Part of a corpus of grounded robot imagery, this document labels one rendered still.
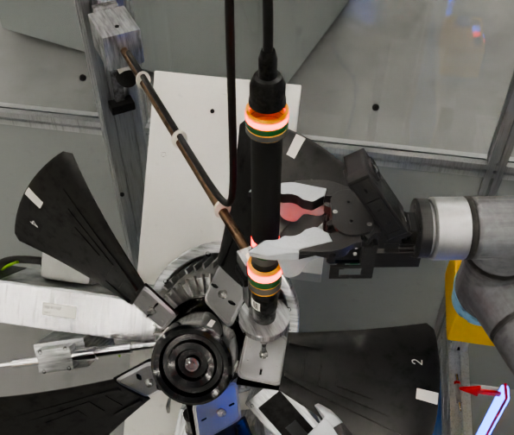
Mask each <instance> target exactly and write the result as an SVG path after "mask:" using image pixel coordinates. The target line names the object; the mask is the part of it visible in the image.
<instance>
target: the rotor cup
mask: <svg viewBox="0 0 514 435"><path fill-rule="evenodd" d="M205 297H206V296H205V295H199V296H195V297H192V298H190V299H187V300H185V301H183V302H182V303H180V304H179V305H178V306H177V307H176V308H175V310H176V311H177V312H178V313H179V314H178V315H177V316H176V317H175V319H174V320H173V321H172V322H171V323H170V324H169V325H168V327H167V328H166V329H167V330H166V329H165V330H162V332H163V333H162V334H161V336H160V337H159V338H158V339H157V341H156V342H155V345H154V348H153V350H152V354H151V362H150V364H151V371H152V375H153V377H154V380H155V383H156V384H157V386H158V387H159V389H161V391H162V392H163V393H165V395H167V397H169V398H170V399H172V400H174V401H176V402H179V403H181V404H185V405H190V406H198V405H203V404H206V403H208V402H211V401H213V400H215V399H217V398H218V397H220V395H222V394H223V393H224V392H225V391H226V389H227V388H228V386H229V385H230V383H231V381H233V380H235V379H236V378H237V377H238V366H239V362H240V357H241V354H242V349H243V346H244V338H245V335H244V333H243V332H242V330H241V329H240V326H239V323H238V322H237V323H236V324H235V326H234V328H233V329H231V328H230V327H229V326H227V325H226V324H225V323H224V322H223V321H222V320H221V319H220V318H219V317H218V316H217V315H216V313H215V312H214V311H213V310H212V309H211V308H210V307H209V306H208V305H207V304H206V302H205ZM211 319H212V320H214V321H216V322H215V323H214V325H213V326H212V327H210V326H208V325H207V324H208V323H209V322H210V320H211ZM189 357H193V358H195V359H196V360H197V361H198V362H199V368H198V369H197V370H196V371H194V372H189V371H187V370H186V369H185V366H184V363H185V361H186V360H187V359H188V358H189ZM237 361H238V366H237V368H236V370H235V372H234V367H235V365H236V363H237Z"/></svg>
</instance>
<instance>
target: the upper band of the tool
mask: <svg viewBox="0 0 514 435"><path fill-rule="evenodd" d="M253 112H254V113H253ZM279 112H280V113H279ZM279 112H277V113H274V114H262V113H258V112H255V111H254V110H253V109H252V108H251V107H250V106H249V102H248V104H247V105H246V107H245V114H246V116H247V117H248V118H249V119H250V120H251V121H252V122H254V123H258V124H262V125H273V124H277V123H280V122H282V121H283V120H285V119H286V118H287V116H288V114H289V106H288V104H287V103H286V105H285V107H284V108H283V109H282V110H281V111H279ZM281 113H282V114H281ZM262 116H271V117H262ZM285 125H286V124H285ZM285 125H284V126H285ZM284 126H282V127H284ZM251 127H252V126H251ZM282 127H281V128H282ZM252 128H253V127H252ZM281 128H279V129H281ZM253 129H255V128H253ZM257 130H260V129H257ZM275 130H277V129H274V130H260V131H275ZM285 131H286V130H285ZM285 131H284V132H285ZM284 132H283V133H284ZM252 134H253V133H252ZM253 135H255V134H253ZM280 135H281V134H280ZM255 136H257V135H255ZM277 136H279V135H277ZM259 137H265V138H270V137H275V136H259Z"/></svg>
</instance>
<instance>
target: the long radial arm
mask: <svg viewBox="0 0 514 435"><path fill-rule="evenodd" d="M145 317H146V316H145V315H144V314H143V313H142V312H141V311H140V310H138V309H137V308H136V306H135V305H134V304H133V305H130V304H128V303H126V302H125V301H124V300H123V299H121V298H120V297H118V296H117V295H116V294H114V293H113V292H111V291H110V290H108V289H107V288H105V287H103V286H101V285H100V284H98V283H97V284H94V285H88V284H87V285H86V284H79V283H72V282H66V281H54V280H48V279H44V278H42V277H41V269H35V268H25V269H24V270H21V271H19V272H16V273H14V274H11V275H9V276H6V277H4V278H2V279H0V323H6V324H13V325H23V326H29V327H35V328H42V329H48V330H54V331H65V332H71V333H77V334H83V335H89V336H95V337H107V338H113V339H119V340H125V341H131V342H137V343H147V342H154V341H155V340H156V339H158V338H159V337H158V335H153V332H155V331H158V327H155V326H153V324H154V323H153V322H152V321H150V320H149V319H148V318H145Z"/></svg>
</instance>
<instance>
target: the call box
mask: <svg viewBox="0 0 514 435"><path fill-rule="evenodd" d="M461 261H462V260H449V263H448V265H447V270H446V273H445V290H446V324H447V340H452V341H458V342H464V343H471V344H483V345H490V346H495V345H494V344H493V342H492V341H491V339H490V338H489V337H488V336H487V334H486V333H485V330H484V329H483V327H482V326H479V325H473V324H471V323H468V322H467V320H465V319H464V318H462V317H461V316H460V315H459V314H458V313H457V312H456V311H455V310H454V307H453V304H452V291H453V288H454V277H455V275H456V273H457V271H458V269H459V268H460V264H461Z"/></svg>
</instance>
